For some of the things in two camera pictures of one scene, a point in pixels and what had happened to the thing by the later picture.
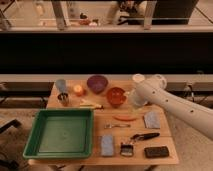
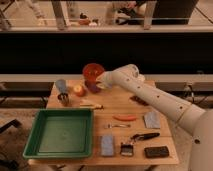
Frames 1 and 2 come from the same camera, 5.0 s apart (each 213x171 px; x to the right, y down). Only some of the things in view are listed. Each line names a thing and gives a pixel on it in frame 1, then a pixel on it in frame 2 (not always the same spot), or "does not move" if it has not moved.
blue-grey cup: (61, 84) does not move
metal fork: (109, 126) does not move
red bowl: (116, 96) → (91, 71)
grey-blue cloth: (152, 119) does not move
